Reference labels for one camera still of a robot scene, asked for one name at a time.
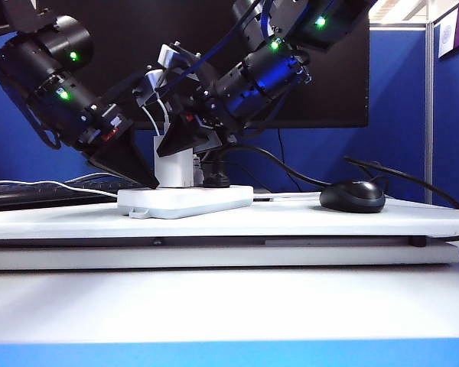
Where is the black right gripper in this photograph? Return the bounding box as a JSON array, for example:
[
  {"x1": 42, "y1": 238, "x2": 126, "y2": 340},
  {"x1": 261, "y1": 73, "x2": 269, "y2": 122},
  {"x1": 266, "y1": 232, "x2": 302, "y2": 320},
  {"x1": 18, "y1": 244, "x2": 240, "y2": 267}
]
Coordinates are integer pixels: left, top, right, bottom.
[{"x1": 156, "y1": 81, "x2": 250, "y2": 158}]

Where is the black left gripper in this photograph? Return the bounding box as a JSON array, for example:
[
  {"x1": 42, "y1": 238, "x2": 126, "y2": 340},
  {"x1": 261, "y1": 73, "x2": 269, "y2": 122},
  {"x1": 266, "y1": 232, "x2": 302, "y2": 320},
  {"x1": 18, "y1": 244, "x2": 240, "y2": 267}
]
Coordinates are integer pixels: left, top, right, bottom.
[{"x1": 74, "y1": 102, "x2": 161, "y2": 190}]

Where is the white charger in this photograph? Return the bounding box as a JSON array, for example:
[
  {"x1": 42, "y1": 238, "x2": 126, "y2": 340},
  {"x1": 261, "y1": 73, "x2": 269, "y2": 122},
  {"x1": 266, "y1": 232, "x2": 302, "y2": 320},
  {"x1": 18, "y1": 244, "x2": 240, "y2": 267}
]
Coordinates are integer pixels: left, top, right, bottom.
[{"x1": 152, "y1": 135, "x2": 195, "y2": 188}]

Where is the white power strip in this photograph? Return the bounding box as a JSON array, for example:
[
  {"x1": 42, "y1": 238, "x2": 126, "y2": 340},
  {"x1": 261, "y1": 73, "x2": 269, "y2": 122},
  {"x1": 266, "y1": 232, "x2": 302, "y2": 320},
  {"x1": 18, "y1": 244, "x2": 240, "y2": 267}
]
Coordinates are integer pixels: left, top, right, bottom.
[{"x1": 117, "y1": 185, "x2": 255, "y2": 220}]

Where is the black power plug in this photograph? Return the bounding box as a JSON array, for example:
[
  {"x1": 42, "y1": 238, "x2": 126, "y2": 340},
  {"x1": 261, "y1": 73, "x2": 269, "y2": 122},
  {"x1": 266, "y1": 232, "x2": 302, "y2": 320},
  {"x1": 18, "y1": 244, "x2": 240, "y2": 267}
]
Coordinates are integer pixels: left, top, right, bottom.
[{"x1": 203, "y1": 162, "x2": 231, "y2": 188}]

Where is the black keyboard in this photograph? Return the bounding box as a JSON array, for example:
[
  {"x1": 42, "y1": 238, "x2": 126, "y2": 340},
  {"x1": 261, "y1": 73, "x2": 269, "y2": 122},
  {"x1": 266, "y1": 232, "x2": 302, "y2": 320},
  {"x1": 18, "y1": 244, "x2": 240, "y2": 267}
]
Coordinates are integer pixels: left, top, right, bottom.
[{"x1": 0, "y1": 174, "x2": 119, "y2": 213}]

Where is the white foam board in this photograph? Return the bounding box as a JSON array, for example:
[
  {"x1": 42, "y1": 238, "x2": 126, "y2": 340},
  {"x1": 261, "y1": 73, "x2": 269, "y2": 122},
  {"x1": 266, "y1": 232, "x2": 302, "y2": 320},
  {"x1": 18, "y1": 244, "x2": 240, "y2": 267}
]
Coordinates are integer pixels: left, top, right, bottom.
[{"x1": 0, "y1": 244, "x2": 459, "y2": 271}]

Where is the white platform board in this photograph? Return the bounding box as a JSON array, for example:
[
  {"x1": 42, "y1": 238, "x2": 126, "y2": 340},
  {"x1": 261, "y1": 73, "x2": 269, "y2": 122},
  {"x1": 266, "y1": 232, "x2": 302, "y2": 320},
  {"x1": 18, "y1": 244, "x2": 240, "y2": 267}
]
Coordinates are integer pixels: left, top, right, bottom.
[{"x1": 0, "y1": 193, "x2": 459, "y2": 242}]

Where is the black computer monitor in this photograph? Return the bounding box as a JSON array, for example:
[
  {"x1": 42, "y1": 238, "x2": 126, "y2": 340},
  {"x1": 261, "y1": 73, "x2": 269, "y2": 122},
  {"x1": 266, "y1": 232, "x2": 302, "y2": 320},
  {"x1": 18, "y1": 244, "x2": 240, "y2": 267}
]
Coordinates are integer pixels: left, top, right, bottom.
[{"x1": 76, "y1": 0, "x2": 370, "y2": 131}]

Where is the black grey computer mouse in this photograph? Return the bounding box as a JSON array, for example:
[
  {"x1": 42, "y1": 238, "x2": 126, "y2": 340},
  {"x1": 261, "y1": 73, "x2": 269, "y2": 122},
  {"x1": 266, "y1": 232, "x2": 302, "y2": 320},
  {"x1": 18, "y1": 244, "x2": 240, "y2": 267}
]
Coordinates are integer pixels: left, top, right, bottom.
[{"x1": 319, "y1": 179, "x2": 386, "y2": 214}]

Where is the white grey-plug cable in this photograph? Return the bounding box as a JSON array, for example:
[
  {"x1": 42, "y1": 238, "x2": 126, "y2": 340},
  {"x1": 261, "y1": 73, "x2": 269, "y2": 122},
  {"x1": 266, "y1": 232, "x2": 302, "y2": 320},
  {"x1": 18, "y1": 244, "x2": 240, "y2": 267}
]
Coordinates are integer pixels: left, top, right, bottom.
[{"x1": 67, "y1": 173, "x2": 119, "y2": 183}]

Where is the white power strip cable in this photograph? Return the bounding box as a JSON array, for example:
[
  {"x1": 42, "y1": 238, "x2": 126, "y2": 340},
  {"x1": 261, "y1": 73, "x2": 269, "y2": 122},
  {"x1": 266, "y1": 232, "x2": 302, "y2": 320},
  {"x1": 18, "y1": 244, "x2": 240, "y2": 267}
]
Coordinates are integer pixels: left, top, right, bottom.
[{"x1": 0, "y1": 180, "x2": 120, "y2": 199}]

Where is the thick black power cable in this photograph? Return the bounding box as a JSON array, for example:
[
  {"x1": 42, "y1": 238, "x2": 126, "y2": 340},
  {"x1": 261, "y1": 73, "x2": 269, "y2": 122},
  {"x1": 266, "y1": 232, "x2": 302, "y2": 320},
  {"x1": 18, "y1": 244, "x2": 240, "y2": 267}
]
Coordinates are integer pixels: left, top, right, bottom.
[{"x1": 213, "y1": 143, "x2": 383, "y2": 188}]

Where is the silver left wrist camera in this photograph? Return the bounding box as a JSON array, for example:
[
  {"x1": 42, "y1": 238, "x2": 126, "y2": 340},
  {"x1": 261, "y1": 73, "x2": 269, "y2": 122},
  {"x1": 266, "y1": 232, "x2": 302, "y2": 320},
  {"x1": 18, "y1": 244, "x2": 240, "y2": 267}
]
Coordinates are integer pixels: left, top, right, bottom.
[{"x1": 132, "y1": 67, "x2": 166, "y2": 112}]

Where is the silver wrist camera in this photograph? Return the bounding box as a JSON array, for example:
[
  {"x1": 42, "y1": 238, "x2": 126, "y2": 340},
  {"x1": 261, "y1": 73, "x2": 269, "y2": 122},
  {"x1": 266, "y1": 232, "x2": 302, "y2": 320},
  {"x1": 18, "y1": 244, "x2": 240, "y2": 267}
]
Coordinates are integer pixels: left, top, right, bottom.
[
  {"x1": 132, "y1": 67, "x2": 166, "y2": 112},
  {"x1": 158, "y1": 43, "x2": 202, "y2": 77}
]

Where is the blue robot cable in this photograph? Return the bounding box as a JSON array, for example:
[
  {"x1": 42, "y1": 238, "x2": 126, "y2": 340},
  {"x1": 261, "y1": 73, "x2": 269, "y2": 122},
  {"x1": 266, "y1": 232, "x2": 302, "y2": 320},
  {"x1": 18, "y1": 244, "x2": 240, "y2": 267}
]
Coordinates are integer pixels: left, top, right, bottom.
[{"x1": 164, "y1": 0, "x2": 280, "y2": 95}]

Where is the thin black monitor cable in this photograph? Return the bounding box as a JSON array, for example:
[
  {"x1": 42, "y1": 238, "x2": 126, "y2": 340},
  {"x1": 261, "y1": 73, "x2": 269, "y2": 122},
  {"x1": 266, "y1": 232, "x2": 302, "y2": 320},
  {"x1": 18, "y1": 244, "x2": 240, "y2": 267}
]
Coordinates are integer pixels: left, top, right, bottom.
[{"x1": 277, "y1": 128, "x2": 304, "y2": 193}]

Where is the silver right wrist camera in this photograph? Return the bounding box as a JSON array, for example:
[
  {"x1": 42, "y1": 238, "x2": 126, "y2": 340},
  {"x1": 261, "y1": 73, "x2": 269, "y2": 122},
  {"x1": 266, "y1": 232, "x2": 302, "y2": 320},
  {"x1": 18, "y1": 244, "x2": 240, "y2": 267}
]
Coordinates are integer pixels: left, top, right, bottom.
[{"x1": 158, "y1": 43, "x2": 202, "y2": 77}]

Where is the grey metal partition post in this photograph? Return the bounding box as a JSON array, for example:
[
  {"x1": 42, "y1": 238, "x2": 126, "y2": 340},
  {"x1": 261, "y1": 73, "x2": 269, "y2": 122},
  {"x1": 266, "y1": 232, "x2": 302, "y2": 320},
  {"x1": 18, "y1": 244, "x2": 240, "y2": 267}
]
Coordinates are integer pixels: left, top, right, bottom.
[{"x1": 424, "y1": 21, "x2": 436, "y2": 205}]

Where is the purple white wall sign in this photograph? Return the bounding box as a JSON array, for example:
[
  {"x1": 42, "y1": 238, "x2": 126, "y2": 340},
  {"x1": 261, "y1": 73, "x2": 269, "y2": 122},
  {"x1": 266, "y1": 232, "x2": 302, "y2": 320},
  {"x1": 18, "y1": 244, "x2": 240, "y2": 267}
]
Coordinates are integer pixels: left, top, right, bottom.
[{"x1": 438, "y1": 3, "x2": 459, "y2": 59}]

